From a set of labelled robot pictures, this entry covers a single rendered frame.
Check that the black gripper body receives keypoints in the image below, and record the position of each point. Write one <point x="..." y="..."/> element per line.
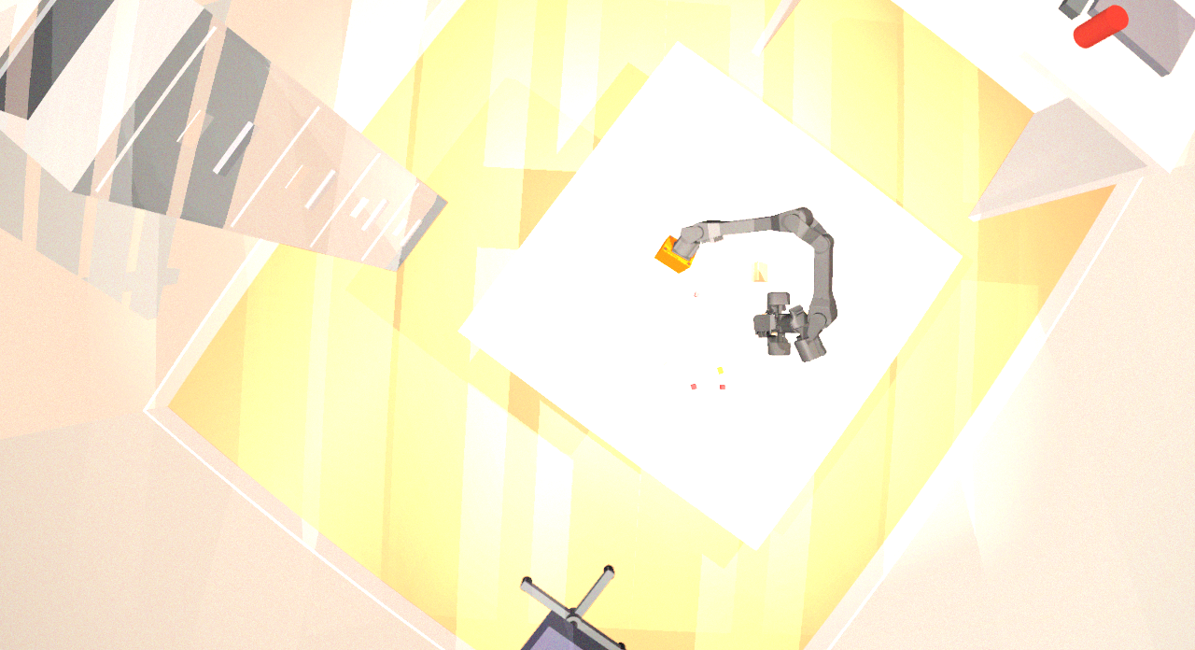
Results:
<point x="779" y="345"/>

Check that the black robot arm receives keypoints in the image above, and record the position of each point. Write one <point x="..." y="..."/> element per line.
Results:
<point x="800" y="221"/>

